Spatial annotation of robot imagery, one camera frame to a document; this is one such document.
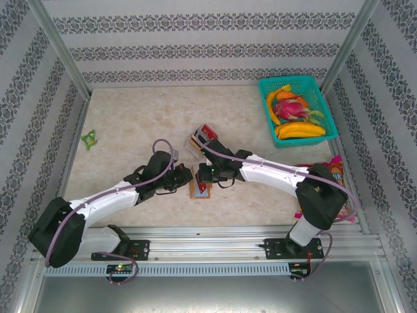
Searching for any red VIP card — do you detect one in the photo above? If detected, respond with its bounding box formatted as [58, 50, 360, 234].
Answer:
[194, 172, 209, 194]
[199, 125, 218, 140]

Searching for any orange leather card holder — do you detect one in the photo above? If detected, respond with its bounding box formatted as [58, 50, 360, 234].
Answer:
[188, 164, 212, 200]

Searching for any clear acrylic card stand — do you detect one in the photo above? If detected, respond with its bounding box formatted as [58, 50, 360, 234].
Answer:
[183, 123, 220, 163]

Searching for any green candy wrapper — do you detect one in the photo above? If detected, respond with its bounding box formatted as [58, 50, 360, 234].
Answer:
[81, 129, 99, 151]

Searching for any single yellow banana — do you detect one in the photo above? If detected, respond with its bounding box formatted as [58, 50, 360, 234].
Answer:
[266, 84, 291, 127]

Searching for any yellow banana bunch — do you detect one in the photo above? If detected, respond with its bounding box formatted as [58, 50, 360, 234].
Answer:
[274, 121, 326, 141]

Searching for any pink dragon fruit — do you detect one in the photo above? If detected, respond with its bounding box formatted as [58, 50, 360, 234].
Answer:
[272, 99, 326, 123]

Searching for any orange fruit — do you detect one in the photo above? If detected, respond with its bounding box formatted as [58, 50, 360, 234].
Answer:
[276, 90, 309, 105]

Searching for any left controller board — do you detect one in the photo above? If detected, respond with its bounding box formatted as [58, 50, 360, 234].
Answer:
[106, 264, 134, 274]

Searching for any colourful candy bag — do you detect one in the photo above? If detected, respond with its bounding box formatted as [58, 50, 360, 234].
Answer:
[295, 154, 356, 224]

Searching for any teal plastic basket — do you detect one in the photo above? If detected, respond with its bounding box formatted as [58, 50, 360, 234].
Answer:
[257, 75, 339, 149]

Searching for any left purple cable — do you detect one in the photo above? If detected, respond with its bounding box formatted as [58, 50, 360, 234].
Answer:
[44, 138, 175, 285]

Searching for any purple cable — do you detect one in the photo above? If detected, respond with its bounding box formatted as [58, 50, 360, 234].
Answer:
[44, 138, 175, 285]
[194, 129, 358, 283]

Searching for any aluminium mounting rail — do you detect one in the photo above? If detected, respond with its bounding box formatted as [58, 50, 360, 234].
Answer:
[31, 226, 387, 262]

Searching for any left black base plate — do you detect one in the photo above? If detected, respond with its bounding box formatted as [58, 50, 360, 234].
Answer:
[91, 239, 151, 261]

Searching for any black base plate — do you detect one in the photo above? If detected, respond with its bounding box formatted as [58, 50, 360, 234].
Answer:
[263, 237, 325, 261]
[91, 239, 151, 261]

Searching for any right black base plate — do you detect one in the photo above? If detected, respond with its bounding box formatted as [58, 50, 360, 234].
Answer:
[263, 237, 325, 261]

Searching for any slotted grey cable duct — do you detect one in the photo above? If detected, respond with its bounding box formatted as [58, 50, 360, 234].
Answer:
[44, 263, 291, 277]

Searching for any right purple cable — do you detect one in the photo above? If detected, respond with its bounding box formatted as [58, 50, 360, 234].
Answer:
[194, 129, 358, 283]

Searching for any left aluminium frame post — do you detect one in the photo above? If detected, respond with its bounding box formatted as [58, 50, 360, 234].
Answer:
[27, 0, 93, 98]

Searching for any aluminium frame post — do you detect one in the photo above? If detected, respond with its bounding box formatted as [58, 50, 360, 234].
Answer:
[27, 0, 93, 98]
[319, 0, 381, 93]

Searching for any right aluminium frame post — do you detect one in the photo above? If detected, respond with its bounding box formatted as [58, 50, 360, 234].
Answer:
[319, 0, 381, 93]

